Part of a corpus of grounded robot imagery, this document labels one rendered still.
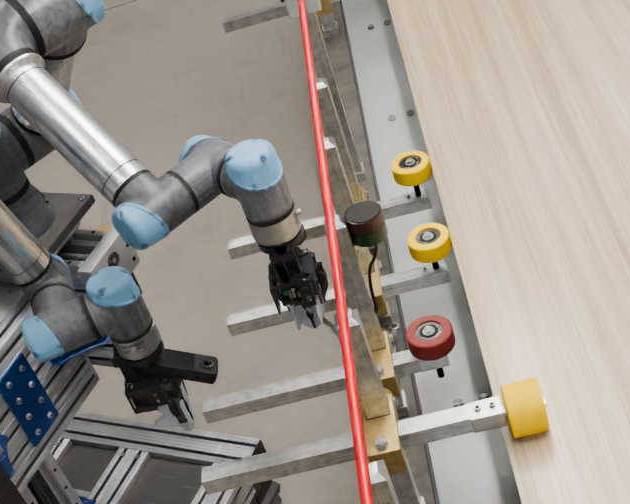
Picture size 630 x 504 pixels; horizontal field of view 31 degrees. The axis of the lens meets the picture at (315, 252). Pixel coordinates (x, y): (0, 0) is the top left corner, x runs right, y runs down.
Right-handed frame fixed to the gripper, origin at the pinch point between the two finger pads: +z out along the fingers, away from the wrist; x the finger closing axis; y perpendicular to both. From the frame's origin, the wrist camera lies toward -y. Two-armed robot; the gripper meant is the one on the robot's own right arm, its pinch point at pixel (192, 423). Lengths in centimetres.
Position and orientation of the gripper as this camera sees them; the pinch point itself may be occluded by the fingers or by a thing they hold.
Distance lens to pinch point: 204.3
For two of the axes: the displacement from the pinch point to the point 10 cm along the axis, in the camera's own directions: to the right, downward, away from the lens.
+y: -9.6, 2.5, 1.1
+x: 0.7, 6.1, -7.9
